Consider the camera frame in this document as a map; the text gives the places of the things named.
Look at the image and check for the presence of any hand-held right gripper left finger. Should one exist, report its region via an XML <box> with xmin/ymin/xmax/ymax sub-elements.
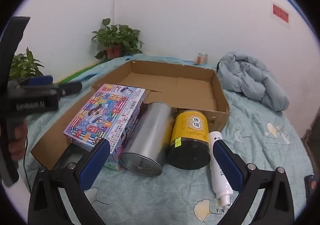
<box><xmin>28</xmin><ymin>138</ymin><xmax>118</xmax><ymax>225</ymax></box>

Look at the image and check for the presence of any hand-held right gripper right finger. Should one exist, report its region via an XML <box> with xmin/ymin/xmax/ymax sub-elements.
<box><xmin>212</xmin><ymin>140</ymin><xmax>295</xmax><ymax>225</ymax></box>

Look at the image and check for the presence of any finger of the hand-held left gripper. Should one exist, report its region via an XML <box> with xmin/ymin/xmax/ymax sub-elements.
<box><xmin>50</xmin><ymin>81</ymin><xmax>83</xmax><ymax>97</ymax></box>
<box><xmin>15</xmin><ymin>76</ymin><xmax>53</xmax><ymax>88</ymax></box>

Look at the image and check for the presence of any white plastic tube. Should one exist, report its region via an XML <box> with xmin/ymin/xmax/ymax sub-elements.
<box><xmin>209</xmin><ymin>131</ymin><xmax>234</xmax><ymax>207</ymax></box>

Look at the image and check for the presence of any colourful cartoon game box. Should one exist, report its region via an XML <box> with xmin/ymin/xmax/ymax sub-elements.
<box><xmin>63</xmin><ymin>83</ymin><xmax>147</xmax><ymax>170</ymax></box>

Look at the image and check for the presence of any yellow label jar black lid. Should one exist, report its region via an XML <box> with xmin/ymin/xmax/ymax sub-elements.
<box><xmin>167</xmin><ymin>109</ymin><xmax>211</xmax><ymax>171</ymax></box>

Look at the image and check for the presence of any silver metal can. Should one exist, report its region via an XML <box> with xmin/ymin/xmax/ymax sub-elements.
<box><xmin>119</xmin><ymin>102</ymin><xmax>174</xmax><ymax>177</ymax></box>

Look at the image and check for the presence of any brown cardboard box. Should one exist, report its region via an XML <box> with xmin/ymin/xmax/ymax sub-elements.
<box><xmin>30</xmin><ymin>60</ymin><xmax>230</xmax><ymax>170</ymax></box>

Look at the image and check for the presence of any person's left hand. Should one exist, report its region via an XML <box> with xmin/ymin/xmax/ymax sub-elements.
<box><xmin>7</xmin><ymin>120</ymin><xmax>29</xmax><ymax>163</ymax></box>

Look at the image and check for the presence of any pointed-leaf green plant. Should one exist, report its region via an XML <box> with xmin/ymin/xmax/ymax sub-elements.
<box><xmin>9</xmin><ymin>47</ymin><xmax>45</xmax><ymax>81</ymax></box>

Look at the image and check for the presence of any light blue quilted blanket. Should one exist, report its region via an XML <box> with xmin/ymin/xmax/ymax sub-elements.
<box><xmin>15</xmin><ymin>53</ymin><xmax>315</xmax><ymax>225</ymax></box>

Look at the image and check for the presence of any bushy potted plant red pot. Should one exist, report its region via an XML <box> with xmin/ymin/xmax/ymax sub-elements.
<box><xmin>91</xmin><ymin>18</ymin><xmax>144</xmax><ymax>60</ymax></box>

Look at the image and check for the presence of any grey-blue folded quilt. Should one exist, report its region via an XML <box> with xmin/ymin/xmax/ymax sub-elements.
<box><xmin>216</xmin><ymin>51</ymin><xmax>290</xmax><ymax>111</ymax></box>

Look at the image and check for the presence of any glass jar orange label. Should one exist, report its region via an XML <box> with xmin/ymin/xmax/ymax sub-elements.
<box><xmin>195</xmin><ymin>53</ymin><xmax>209</xmax><ymax>65</ymax></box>

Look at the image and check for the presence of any red wall sign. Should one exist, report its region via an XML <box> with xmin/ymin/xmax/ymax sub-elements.
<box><xmin>271</xmin><ymin>3</ymin><xmax>290</xmax><ymax>25</ymax></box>

